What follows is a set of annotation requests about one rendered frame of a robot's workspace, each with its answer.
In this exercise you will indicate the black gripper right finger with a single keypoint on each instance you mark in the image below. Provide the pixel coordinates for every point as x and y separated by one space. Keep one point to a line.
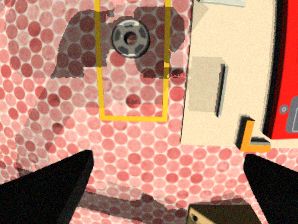
275 187

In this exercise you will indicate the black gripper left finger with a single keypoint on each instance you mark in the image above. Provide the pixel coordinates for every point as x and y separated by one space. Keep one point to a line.
49 195

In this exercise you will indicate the black and white wheel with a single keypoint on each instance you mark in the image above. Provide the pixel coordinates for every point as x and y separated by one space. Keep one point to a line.
130 27

